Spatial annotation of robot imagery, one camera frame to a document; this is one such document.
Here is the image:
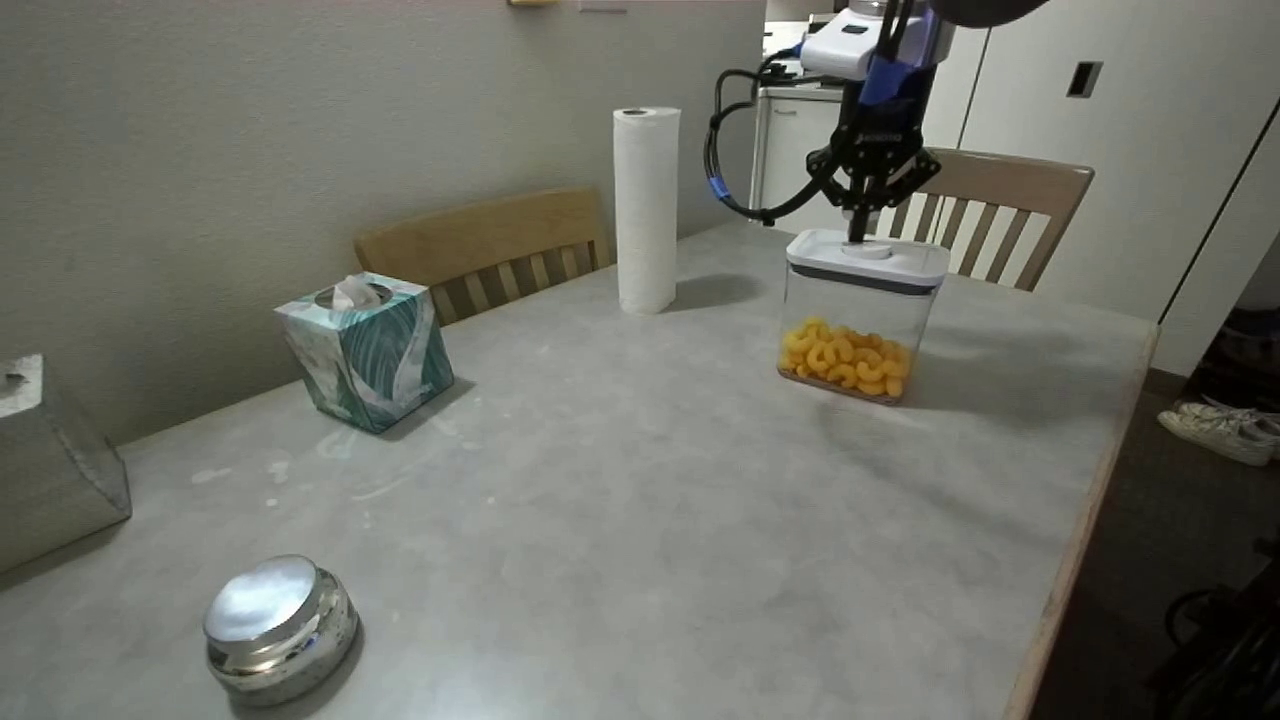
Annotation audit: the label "white rectangular container lid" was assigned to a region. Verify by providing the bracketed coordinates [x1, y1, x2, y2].
[781, 225, 954, 301]

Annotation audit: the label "white kitchen cabinet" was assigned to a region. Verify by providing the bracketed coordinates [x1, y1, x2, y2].
[747, 72, 858, 235]

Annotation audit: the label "clear acrylic box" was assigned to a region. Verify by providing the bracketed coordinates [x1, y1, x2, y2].
[0, 351, 135, 580]

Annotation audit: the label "clear plastic food container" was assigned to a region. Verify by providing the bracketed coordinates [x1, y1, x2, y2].
[775, 228, 954, 408]

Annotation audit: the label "white paper towel roll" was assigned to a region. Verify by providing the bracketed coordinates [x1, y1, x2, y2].
[610, 105, 685, 319]

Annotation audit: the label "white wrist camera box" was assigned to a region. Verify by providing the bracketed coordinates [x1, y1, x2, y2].
[795, 8, 891, 84]

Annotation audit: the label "light wooden slat-back chair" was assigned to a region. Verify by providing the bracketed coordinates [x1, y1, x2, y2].
[871, 145, 1099, 294]
[353, 185, 621, 327]

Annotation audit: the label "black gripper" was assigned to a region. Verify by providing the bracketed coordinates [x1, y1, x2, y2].
[806, 52, 943, 246]

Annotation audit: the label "black metal frame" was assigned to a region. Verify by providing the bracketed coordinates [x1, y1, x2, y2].
[1153, 535, 1280, 720]

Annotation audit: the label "black wall plate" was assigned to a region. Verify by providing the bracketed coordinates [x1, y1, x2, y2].
[1066, 56, 1110, 100]

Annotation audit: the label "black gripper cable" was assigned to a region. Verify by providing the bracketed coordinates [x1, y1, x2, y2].
[699, 62, 819, 228]

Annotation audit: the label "white shoe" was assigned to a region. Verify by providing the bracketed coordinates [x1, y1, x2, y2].
[1156, 404, 1276, 471]
[1197, 397, 1280, 438]

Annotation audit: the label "teal tissue box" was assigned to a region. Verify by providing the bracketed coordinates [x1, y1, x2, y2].
[272, 271, 461, 438]

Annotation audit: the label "silver metal bowl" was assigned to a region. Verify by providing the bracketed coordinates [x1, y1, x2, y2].
[199, 550, 364, 706]

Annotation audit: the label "yellow cereal rings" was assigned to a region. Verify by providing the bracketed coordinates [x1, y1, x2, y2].
[775, 314, 919, 404]

